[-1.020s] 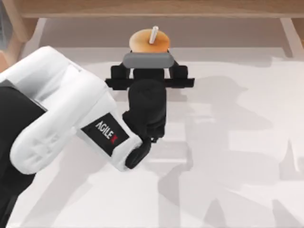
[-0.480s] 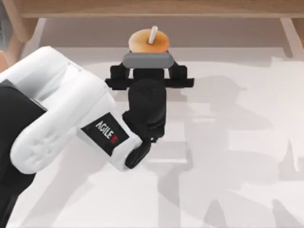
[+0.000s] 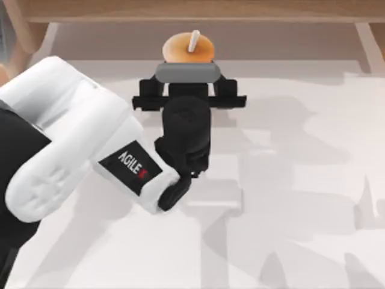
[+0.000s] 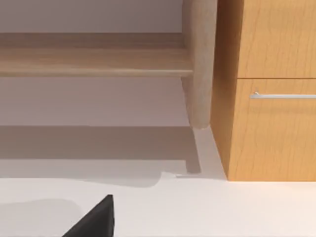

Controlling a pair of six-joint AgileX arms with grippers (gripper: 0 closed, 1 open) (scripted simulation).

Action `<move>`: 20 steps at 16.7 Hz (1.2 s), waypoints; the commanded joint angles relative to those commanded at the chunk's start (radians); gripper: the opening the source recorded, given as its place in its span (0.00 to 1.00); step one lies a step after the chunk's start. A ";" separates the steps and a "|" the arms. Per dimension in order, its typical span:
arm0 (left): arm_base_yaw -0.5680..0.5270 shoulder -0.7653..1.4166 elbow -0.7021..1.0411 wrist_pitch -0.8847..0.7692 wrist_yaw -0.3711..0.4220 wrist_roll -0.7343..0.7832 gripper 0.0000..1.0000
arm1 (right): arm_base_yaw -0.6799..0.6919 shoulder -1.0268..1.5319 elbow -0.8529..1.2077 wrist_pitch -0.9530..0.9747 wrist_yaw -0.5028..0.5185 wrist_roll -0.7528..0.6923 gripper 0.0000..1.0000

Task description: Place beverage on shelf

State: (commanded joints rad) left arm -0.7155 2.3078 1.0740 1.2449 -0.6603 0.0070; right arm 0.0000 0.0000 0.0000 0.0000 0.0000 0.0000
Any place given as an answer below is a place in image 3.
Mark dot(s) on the pale grey rounded box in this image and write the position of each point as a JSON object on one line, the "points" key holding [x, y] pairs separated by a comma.
{"points": [[188, 72]]}

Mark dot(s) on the white peg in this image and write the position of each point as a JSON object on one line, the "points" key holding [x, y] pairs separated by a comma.
{"points": [[193, 40]]}

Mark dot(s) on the wooden shelf unit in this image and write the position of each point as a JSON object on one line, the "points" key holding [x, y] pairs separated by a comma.
{"points": [[192, 10]]}

